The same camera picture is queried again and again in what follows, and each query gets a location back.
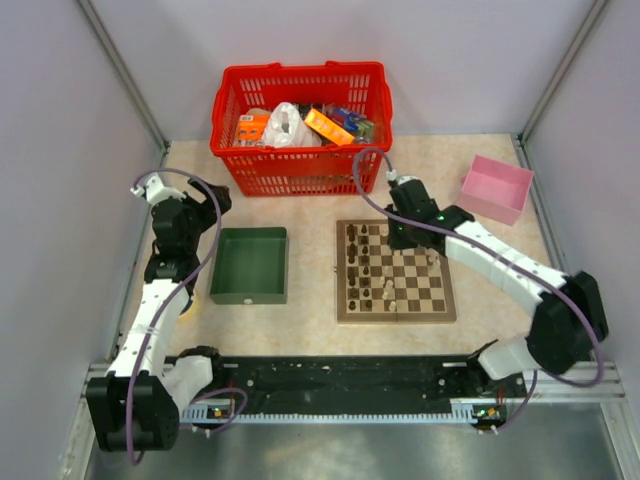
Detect wooden chess board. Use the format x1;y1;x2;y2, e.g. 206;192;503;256
334;220;457;324

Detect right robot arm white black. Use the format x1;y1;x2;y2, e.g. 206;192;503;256
385;172;608;396

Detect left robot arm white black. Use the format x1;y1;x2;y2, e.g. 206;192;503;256
86;174;232;454

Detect orange white packet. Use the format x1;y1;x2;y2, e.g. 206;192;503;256
235;114;270;146

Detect green plastic tray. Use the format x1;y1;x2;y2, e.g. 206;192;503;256
210;227;289;305

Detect tape roll blue label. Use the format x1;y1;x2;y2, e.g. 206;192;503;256
179;294;200;321

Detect pink open box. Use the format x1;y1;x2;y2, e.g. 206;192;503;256
456;155;534;225

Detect white plastic bag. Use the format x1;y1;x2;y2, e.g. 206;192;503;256
262;102;322;148

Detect blue snack packet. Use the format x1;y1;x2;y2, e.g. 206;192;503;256
328;107;366;137

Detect red plastic shopping basket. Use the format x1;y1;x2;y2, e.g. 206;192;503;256
209;61;393;196

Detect orange box in basket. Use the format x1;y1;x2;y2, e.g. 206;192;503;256
304;108;355;146

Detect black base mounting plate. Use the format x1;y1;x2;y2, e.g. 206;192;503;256
169;355;529;414

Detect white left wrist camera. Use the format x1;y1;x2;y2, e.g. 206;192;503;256
130;173;186;206

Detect grey slotted cable duct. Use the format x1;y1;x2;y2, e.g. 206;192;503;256
180;399;507;430

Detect aluminium frame rail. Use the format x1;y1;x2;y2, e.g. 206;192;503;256
82;363;626;401

